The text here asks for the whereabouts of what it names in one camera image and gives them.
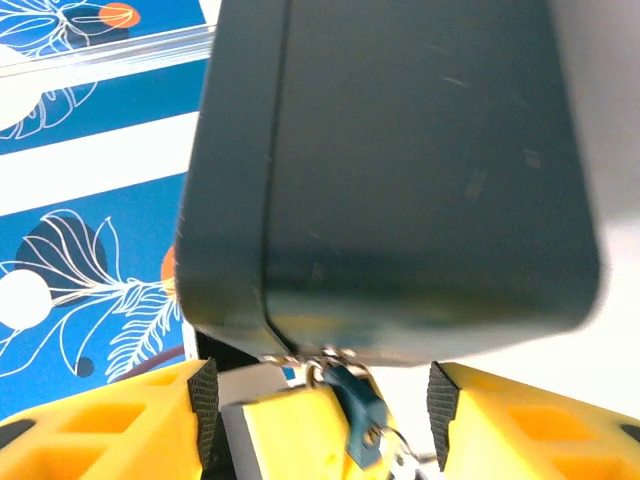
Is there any starry night print tin box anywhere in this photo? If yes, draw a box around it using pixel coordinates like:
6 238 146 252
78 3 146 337
173 0 610 386

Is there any small silver key with ring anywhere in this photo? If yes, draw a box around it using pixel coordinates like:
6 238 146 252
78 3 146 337
367 423 439 480

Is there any aluminium upright frame post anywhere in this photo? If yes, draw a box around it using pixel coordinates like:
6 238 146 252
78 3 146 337
0 23 217 81

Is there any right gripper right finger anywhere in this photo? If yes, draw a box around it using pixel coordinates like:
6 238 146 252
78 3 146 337
427 362 640 480

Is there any small blue padlock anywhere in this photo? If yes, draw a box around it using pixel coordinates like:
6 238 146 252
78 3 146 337
322 363 392 470

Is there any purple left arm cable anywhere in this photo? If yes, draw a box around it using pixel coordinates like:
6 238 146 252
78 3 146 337
117 344 187 384

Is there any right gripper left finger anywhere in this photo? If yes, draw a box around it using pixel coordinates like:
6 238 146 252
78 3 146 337
0 357 221 480

